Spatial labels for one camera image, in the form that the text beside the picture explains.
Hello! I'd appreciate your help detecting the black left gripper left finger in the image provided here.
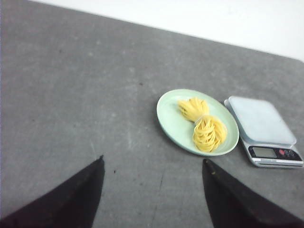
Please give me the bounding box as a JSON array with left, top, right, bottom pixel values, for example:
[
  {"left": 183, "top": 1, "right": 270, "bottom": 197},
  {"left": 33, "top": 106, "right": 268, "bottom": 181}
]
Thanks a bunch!
[{"left": 0, "top": 156, "right": 105, "bottom": 228}]

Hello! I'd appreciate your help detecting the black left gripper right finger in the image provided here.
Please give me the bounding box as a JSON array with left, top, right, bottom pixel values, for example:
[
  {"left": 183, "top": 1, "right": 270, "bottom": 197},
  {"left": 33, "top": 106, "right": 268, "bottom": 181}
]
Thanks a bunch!
[{"left": 202, "top": 159, "right": 304, "bottom": 228}]

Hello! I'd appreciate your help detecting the yellow vermicelli noodle bundle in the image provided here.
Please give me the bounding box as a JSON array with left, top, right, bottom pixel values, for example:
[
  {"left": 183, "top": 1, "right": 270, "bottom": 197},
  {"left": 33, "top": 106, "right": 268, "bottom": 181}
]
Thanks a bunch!
[{"left": 177, "top": 97, "right": 228, "bottom": 152}]

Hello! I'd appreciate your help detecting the silver digital kitchen scale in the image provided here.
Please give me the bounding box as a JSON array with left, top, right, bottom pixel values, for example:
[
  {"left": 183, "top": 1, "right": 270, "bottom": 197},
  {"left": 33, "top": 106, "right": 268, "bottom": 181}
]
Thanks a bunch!
[{"left": 224, "top": 96, "right": 304, "bottom": 168}]

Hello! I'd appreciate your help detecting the light green oval plate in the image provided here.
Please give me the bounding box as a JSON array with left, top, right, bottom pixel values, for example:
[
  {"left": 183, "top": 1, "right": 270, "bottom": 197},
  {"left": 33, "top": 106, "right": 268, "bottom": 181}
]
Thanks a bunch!
[{"left": 156, "top": 89, "right": 239, "bottom": 156}]

